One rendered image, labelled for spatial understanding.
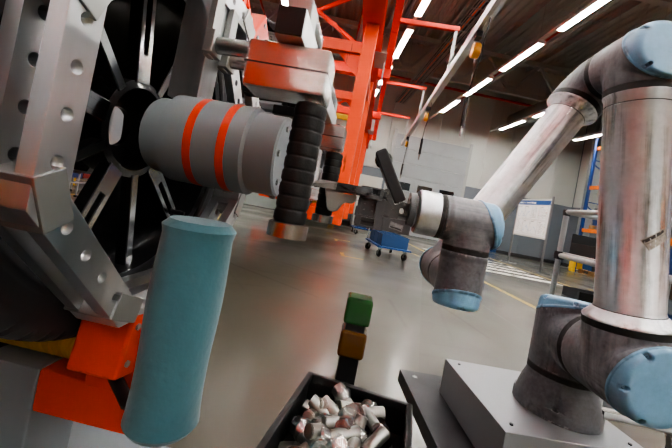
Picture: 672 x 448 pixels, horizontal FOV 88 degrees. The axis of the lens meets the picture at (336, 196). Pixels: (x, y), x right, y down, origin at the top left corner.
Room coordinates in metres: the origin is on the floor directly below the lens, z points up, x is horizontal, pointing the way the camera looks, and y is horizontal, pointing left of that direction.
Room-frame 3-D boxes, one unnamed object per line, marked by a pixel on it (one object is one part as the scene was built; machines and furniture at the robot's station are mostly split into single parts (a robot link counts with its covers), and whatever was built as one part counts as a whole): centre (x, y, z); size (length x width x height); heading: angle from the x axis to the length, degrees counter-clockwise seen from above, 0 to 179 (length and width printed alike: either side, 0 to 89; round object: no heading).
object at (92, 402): (0.57, 0.30, 0.48); 0.16 x 0.12 x 0.17; 86
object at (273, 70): (0.38, 0.07, 0.93); 0.09 x 0.05 x 0.05; 86
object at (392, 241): (6.38, -1.09, 0.48); 1.00 x 0.61 x 0.96; 7
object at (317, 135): (0.38, 0.05, 0.83); 0.04 x 0.04 x 0.16
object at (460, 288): (0.71, -0.28, 0.69); 0.12 x 0.09 x 0.12; 178
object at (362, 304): (0.54, -0.07, 0.64); 0.04 x 0.04 x 0.04; 86
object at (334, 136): (0.72, 0.05, 0.93); 0.09 x 0.05 x 0.05; 86
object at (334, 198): (0.69, 0.01, 0.81); 0.09 x 0.03 x 0.06; 93
